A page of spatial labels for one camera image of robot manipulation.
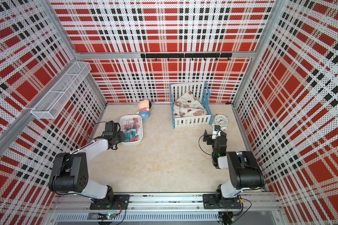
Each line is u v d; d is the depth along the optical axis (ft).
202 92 3.77
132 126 3.41
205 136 2.83
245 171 1.48
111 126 2.41
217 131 2.53
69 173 1.45
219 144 2.29
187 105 3.88
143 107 3.59
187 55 2.91
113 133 2.39
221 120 3.42
